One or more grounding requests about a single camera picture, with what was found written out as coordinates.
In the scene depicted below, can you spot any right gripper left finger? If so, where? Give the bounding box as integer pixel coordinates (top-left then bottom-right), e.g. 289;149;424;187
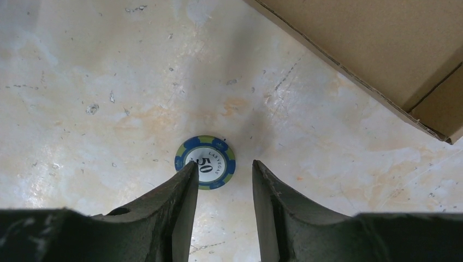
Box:
1;162;199;261

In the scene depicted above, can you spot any brown cardboard box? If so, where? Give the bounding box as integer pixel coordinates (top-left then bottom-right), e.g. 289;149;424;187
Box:
249;0;462;144

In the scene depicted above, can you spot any small round black ring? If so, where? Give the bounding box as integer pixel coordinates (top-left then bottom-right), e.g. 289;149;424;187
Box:
174;135;236;191

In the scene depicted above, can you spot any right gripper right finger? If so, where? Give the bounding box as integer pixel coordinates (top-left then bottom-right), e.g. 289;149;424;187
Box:
252;160;462;261

